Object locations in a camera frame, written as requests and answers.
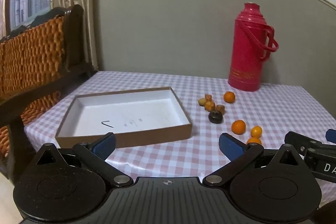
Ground dark water chestnut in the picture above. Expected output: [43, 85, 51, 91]
[208, 111, 224, 124]

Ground dark wooden sofa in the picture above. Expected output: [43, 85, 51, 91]
[0, 4, 99, 184]

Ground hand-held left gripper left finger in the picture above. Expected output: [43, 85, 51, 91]
[35, 132, 133, 187]

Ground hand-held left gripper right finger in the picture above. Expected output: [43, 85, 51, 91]
[202, 133, 305, 187]

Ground red thermos flask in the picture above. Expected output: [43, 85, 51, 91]
[228, 2, 279, 93]

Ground orange woven sofa cushion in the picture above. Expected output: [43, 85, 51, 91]
[0, 15, 66, 159]

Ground pink checked tablecloth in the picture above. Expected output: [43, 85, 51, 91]
[24, 70, 336, 205]

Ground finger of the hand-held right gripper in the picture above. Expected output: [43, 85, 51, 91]
[285, 131, 327, 155]
[325, 129, 336, 144]

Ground shallow brown cardboard box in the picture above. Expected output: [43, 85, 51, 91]
[55, 86, 193, 149]

